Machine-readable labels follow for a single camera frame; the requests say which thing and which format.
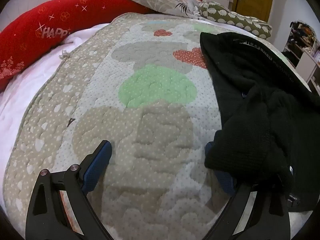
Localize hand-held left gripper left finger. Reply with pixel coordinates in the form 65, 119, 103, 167
25, 139, 118, 240

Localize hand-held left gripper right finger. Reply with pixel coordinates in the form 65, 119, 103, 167
204, 141, 292, 240

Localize black pants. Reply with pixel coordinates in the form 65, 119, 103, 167
199, 32, 320, 213

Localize heart pattern quilted blanket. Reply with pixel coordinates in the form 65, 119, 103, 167
5, 12, 313, 240

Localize white bed sheet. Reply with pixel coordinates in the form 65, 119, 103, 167
0, 24, 110, 160

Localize long red pillow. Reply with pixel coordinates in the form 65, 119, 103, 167
0, 0, 153, 90

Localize cluttered shelf unit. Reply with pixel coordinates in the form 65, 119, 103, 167
282, 20, 320, 94

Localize olive spotted pillow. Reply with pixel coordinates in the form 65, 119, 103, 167
197, 1, 273, 40

